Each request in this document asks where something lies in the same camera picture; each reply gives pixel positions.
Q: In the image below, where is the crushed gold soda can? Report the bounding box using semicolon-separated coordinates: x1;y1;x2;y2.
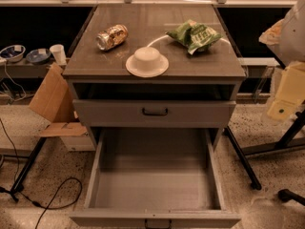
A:
96;24;129;52

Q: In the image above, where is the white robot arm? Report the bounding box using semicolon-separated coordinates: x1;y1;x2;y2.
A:
258;0;305;122

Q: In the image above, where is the grey drawer cabinet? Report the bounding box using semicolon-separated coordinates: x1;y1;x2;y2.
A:
64;4;245;143

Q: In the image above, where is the open bottom grey drawer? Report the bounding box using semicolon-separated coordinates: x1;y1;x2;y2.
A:
71;128;240;229

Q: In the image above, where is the middle grey drawer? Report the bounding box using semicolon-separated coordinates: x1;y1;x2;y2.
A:
73;100;235;128

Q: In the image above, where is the black stand base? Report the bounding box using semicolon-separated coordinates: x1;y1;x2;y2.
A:
242;110;305;156

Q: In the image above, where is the black table leg right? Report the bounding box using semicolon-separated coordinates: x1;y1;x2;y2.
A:
224;126;262;190

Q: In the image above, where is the black table leg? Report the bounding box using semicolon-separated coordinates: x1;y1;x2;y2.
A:
10;137;46;195
224;126;262;190

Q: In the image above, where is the black caster foot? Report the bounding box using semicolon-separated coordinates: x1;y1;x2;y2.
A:
277;189;305;206

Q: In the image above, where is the green chip bag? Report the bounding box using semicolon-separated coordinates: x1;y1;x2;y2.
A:
166;20;222;55

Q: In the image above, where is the upside-down white paper bowl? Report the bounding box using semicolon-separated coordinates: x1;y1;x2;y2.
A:
126;47;169;77

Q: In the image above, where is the white paper cup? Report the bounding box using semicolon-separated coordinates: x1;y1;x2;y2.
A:
50;44;67;66

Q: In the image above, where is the brown cardboard box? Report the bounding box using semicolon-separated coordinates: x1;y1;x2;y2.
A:
30;63;94;152

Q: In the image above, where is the blue bowl right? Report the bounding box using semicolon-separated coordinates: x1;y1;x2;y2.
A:
26;49;51;65

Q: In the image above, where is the blue bowl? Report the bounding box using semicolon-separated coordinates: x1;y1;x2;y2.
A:
26;49;51;65
0;45;26;63

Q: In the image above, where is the black table leg left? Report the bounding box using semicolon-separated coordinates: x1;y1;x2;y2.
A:
10;137;46;195

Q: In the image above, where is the blue bowl left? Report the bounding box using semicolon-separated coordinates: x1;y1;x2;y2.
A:
0;45;26;63

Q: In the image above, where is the white cable on cabinet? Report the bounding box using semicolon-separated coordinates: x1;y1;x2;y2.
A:
146;33;171;48

